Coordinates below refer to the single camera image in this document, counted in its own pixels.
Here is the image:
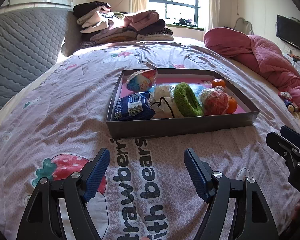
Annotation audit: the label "red plastic-wrapped ball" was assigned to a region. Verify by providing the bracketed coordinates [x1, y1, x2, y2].
[198, 88, 229, 116]

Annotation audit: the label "pile of folded clothes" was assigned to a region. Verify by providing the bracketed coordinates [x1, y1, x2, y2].
[73, 2, 174, 43]

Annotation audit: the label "small orange with stem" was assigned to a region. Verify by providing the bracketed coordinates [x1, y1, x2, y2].
[226, 95, 238, 114]

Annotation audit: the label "green knitted ring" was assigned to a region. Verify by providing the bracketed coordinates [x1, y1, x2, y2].
[174, 82, 204, 117]

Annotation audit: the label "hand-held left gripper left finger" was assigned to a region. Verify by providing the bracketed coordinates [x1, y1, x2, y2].
[16, 147, 111, 240]

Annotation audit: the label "green windowsill mat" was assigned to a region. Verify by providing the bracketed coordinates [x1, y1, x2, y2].
[165, 24, 204, 30]

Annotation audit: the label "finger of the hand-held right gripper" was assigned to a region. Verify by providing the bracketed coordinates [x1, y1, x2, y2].
[266, 131, 300, 168]
[280, 125, 300, 151]

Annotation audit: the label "white heart-shaped metal frame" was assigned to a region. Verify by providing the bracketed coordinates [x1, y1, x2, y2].
[234, 17, 253, 34]

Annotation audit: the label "grey quilted headboard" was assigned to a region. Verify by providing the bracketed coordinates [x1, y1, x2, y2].
[0, 7, 74, 123]

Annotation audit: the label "white floral drawstring pouch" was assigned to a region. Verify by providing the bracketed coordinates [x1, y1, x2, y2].
[150, 85, 183, 119]

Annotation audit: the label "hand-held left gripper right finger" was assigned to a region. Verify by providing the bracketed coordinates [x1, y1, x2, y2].
[184, 147, 280, 240]

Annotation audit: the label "small blue snack packet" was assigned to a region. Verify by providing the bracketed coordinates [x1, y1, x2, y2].
[285, 99, 299, 113]

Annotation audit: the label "blue white plastic-wrapped ball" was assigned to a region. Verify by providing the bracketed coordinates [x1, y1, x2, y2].
[126, 69, 157, 92]

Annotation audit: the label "grey cardboard box tray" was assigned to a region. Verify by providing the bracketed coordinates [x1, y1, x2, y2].
[106, 68, 260, 139]

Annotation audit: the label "strawberry print bed sheet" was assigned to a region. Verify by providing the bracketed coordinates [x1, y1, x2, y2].
[0, 40, 300, 240]

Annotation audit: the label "dark clothes on windowsill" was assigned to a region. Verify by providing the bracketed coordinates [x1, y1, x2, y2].
[174, 18, 198, 27]

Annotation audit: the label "black wall television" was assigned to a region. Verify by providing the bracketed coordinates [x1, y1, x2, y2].
[276, 14, 300, 54]

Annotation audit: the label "pink quilt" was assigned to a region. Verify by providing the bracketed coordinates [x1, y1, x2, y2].
[204, 28, 300, 120]

